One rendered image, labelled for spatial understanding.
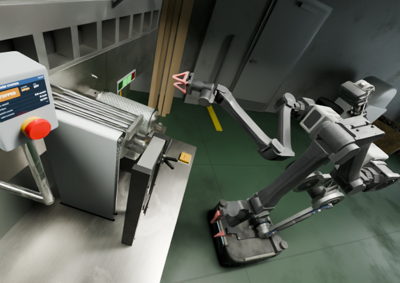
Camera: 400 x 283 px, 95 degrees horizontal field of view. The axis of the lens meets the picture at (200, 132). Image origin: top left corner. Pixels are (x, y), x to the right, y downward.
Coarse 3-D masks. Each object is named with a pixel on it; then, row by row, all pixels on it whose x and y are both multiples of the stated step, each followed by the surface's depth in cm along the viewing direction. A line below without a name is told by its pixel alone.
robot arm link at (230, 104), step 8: (216, 96) 92; (224, 96) 89; (232, 96) 91; (224, 104) 91; (232, 104) 89; (232, 112) 90; (240, 112) 90; (240, 120) 89; (248, 120) 89; (248, 128) 88; (256, 128) 89; (256, 136) 88; (264, 136) 88; (264, 144) 86; (272, 144) 84; (280, 144) 86; (280, 152) 84
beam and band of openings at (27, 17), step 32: (0, 0) 44; (32, 0) 51; (64, 0) 59; (96, 0) 72; (128, 0) 93; (160, 0) 132; (0, 32) 45; (32, 32) 52; (64, 32) 66; (96, 32) 79; (128, 32) 106; (64, 64) 68
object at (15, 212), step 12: (48, 156) 78; (24, 168) 68; (48, 168) 80; (12, 180) 64; (24, 180) 70; (48, 180) 84; (0, 192) 61; (0, 204) 63; (12, 204) 68; (24, 204) 74; (0, 216) 65; (12, 216) 71; (0, 228) 67
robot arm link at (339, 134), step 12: (348, 120) 52; (360, 120) 52; (324, 132) 52; (336, 132) 50; (348, 132) 50; (360, 132) 49; (372, 132) 48; (384, 132) 48; (336, 144) 49; (348, 144) 48; (360, 144) 49; (360, 156) 58; (336, 168) 76; (348, 168) 64; (360, 168) 65; (348, 180) 70; (360, 180) 70; (348, 192) 73
